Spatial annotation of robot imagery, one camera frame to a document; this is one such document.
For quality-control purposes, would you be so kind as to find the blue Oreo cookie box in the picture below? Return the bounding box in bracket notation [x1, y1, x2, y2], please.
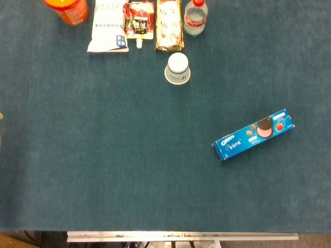
[212, 108, 296, 162]

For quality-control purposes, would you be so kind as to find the teal felt table cloth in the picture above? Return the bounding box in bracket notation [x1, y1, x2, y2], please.
[0, 0, 331, 233]

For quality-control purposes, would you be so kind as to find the white paper cup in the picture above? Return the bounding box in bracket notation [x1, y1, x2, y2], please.
[164, 52, 191, 86]

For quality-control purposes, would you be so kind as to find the gold brown snack pack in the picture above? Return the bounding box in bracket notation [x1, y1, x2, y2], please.
[154, 0, 185, 52]

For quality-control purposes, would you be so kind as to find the red spouted drink pouch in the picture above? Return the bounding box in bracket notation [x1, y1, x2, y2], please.
[124, 1, 155, 49]

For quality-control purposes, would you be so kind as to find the clear cola bottle red cap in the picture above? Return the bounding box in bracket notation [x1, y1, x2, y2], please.
[183, 0, 209, 37]

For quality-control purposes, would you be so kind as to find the white snack bag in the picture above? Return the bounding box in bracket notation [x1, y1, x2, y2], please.
[86, 0, 129, 53]

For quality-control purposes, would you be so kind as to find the orange cylindrical snack canister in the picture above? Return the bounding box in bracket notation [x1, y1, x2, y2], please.
[43, 0, 89, 26]

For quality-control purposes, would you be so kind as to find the brown cardboard box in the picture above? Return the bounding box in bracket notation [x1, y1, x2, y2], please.
[0, 232, 39, 248]

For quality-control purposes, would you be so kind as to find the aluminium profile rail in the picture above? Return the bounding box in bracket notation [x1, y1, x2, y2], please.
[66, 231, 299, 243]

